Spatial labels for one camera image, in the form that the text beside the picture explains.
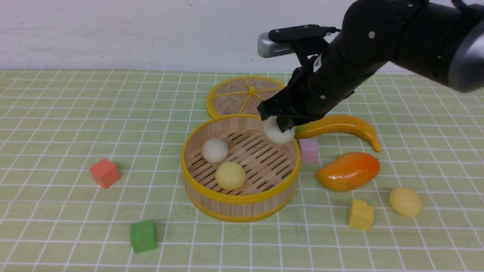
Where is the toy mango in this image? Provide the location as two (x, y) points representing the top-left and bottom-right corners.
(316, 153), (380, 192)

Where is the bamboo steamer tray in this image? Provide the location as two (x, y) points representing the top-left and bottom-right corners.
(180, 114), (301, 223)

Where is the toy banana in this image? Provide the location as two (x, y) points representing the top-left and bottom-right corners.
(295, 115), (382, 153)

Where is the bamboo steamer lid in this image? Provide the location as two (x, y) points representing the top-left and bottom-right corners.
(206, 76), (285, 130)

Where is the yellow steamed bun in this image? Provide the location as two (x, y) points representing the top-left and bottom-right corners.
(216, 162), (247, 191)
(389, 187), (422, 217)

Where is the pink foam cube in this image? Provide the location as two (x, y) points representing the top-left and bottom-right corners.
(299, 138), (319, 163)

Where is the yellow foam block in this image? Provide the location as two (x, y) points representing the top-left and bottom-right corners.
(347, 199), (374, 231)

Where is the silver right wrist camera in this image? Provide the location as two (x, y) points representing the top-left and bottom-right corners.
(258, 25), (339, 59)

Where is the white steamed bun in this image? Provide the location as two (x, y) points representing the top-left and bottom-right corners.
(201, 138), (229, 164)
(264, 116), (295, 145)

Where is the green checkered tablecloth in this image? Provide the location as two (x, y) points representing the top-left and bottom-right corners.
(0, 70), (484, 272)

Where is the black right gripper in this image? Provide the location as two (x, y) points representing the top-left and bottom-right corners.
(258, 34), (389, 132)

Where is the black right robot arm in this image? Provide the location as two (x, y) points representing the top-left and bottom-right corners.
(257, 0), (484, 131)

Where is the red foam cube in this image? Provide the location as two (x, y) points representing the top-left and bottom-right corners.
(90, 158), (121, 189)

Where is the green foam cube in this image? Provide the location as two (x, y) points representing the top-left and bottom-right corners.
(130, 220), (157, 254)

